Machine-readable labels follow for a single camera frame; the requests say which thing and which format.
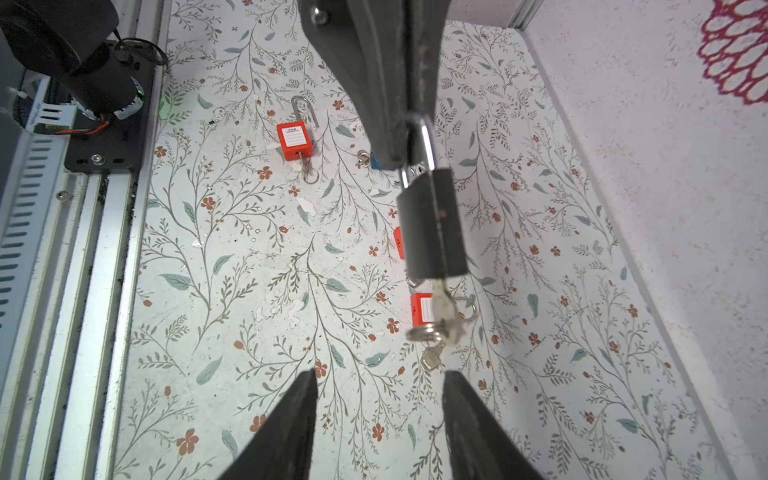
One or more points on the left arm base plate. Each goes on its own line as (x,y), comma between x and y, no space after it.
(108,138)

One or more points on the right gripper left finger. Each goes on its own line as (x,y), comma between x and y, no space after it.
(282,447)

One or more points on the black small padlock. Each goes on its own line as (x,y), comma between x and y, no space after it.
(432,237)

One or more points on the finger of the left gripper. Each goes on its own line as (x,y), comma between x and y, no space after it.
(425,24)
(362,43)

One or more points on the aluminium front rail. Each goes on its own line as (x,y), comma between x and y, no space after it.
(70,245)

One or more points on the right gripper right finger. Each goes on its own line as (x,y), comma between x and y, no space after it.
(478,446)

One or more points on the red padlock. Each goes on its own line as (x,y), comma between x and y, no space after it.
(422,310)
(398,239)
(295,140)

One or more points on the blue padlock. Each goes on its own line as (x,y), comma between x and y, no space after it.
(367,159)

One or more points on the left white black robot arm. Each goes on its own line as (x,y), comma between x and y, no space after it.
(61,38)

